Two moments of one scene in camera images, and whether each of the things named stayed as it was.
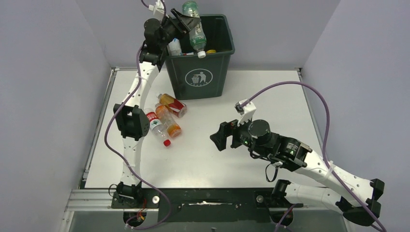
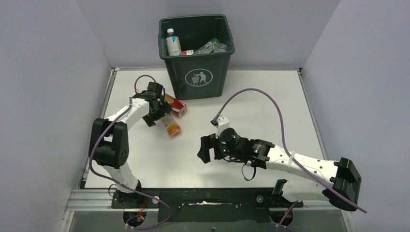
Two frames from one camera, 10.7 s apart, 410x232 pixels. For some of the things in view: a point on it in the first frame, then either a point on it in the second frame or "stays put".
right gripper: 226,129 to 210,141
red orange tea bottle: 175,106 stays put
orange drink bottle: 173,130 stays put
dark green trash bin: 194,78 stays put
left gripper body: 171,30 to 162,109
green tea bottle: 197,37 to 213,46
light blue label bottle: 173,48 stays put
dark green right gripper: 207,205 stays put
